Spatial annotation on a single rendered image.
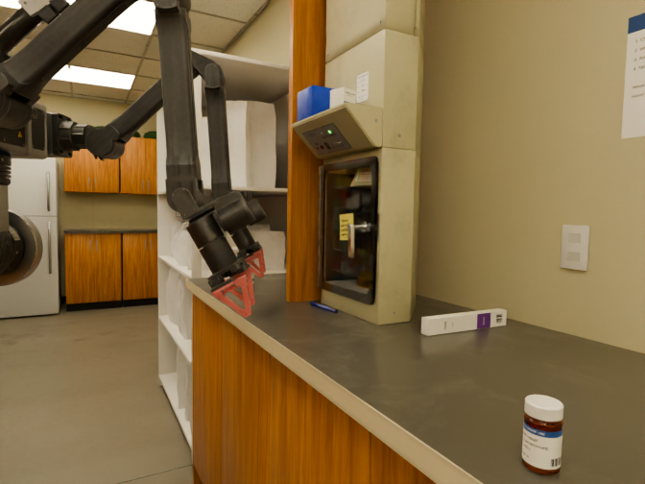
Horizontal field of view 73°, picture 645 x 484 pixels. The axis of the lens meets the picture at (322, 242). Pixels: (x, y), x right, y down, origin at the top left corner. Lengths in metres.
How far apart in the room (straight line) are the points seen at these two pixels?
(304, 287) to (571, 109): 0.93
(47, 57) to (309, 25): 0.86
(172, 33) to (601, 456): 0.94
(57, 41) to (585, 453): 1.05
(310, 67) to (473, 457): 1.24
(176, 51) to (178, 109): 0.11
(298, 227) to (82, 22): 0.82
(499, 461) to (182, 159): 0.70
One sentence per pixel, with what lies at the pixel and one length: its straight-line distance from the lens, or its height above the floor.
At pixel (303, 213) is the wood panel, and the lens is 1.45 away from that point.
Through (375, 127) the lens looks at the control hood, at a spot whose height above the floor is 1.46.
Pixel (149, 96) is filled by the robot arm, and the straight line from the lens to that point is 1.44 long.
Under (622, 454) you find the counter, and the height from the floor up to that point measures 0.94.
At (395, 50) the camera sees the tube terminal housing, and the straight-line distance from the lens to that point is 1.25.
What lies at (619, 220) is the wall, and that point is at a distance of 1.25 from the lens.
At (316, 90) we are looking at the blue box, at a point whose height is 1.58.
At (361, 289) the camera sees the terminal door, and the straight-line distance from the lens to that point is 1.22.
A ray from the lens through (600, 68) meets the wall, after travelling 1.33.
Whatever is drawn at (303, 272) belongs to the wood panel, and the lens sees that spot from 1.47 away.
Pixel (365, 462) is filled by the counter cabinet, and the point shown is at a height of 0.82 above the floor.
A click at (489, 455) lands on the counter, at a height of 0.94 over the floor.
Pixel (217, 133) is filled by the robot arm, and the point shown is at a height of 1.47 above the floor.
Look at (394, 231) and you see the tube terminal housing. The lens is 1.19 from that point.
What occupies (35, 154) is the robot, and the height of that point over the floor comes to 1.38.
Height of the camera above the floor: 1.24
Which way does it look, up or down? 4 degrees down
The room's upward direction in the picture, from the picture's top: 1 degrees clockwise
